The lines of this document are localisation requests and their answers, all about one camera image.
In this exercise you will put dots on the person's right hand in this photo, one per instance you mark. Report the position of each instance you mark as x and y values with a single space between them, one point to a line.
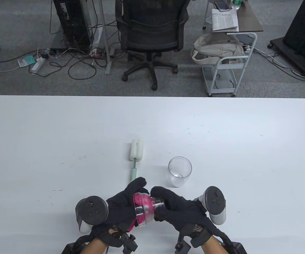
178 209

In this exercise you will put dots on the person's left hand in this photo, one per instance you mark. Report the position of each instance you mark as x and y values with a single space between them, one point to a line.
120 206

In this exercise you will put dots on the clear domed cup lid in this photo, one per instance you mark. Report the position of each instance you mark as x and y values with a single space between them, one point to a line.
159 203

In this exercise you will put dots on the pink cloth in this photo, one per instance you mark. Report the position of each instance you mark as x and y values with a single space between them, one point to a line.
141 202

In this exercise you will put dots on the clear shaker cup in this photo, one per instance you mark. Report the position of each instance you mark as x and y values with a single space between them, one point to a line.
180 174

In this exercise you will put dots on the white sponge cup brush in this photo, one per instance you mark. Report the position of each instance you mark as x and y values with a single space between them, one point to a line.
137 150

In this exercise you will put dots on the person's left forearm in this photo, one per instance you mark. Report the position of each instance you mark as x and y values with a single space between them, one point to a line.
95 247

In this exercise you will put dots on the person's right forearm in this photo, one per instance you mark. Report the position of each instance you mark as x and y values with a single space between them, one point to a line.
212 247

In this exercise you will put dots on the grey tracking controller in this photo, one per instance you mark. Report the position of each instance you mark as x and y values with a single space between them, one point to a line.
214 201
92 209

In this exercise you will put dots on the black wrist sensor box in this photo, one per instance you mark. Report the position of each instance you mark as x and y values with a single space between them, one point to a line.
237 248
71 248

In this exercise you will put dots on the white metal cart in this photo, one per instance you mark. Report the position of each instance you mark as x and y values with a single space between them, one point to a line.
221 92

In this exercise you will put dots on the beige bag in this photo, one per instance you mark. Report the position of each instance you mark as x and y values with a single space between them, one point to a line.
215 50

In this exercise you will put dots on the white power strip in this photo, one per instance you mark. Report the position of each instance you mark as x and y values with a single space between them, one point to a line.
37 64

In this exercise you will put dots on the black plug adapter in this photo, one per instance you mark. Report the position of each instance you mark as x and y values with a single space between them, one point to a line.
44 55

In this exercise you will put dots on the white desk leg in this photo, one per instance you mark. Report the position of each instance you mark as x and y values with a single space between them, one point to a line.
105 34

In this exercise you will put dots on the teal label power adapter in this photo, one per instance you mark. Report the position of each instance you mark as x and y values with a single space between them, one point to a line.
26 61

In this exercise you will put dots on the black office chair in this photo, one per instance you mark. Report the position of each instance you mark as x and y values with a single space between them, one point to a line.
151 29

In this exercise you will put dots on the black computer tower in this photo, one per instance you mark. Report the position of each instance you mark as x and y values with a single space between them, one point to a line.
71 23

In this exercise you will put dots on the folded newspaper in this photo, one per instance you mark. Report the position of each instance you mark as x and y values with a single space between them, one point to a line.
225 19

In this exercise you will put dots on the brown side table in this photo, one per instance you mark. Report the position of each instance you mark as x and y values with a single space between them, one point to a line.
249 18

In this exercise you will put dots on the smartphone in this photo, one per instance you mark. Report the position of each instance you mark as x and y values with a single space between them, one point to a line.
221 5

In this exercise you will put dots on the clear bottle green label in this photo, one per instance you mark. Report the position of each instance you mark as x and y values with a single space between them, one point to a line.
236 4

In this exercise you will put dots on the black wheeled stand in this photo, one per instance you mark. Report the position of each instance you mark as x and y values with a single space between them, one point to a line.
300 31

